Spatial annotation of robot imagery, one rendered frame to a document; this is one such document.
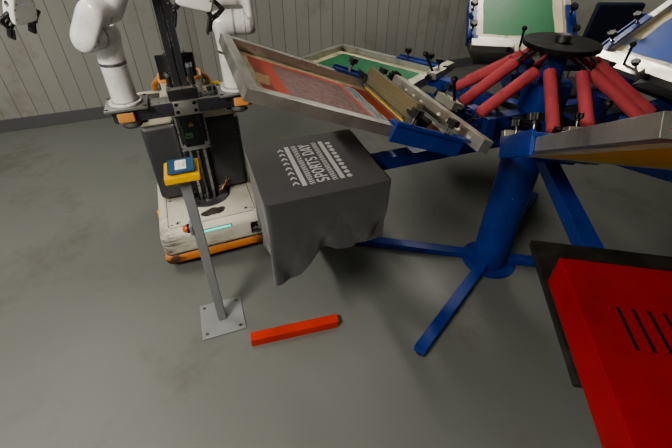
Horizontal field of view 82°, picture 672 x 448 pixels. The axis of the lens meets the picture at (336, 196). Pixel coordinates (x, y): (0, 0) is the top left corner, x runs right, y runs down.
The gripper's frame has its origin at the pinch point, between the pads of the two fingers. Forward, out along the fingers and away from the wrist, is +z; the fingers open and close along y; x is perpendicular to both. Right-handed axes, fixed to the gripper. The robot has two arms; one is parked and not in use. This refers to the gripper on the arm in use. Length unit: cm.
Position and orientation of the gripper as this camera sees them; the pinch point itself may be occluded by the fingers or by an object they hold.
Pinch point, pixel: (191, 26)
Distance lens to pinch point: 132.1
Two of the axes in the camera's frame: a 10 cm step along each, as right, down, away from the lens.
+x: 3.4, 5.6, -7.5
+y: -9.0, -0.4, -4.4
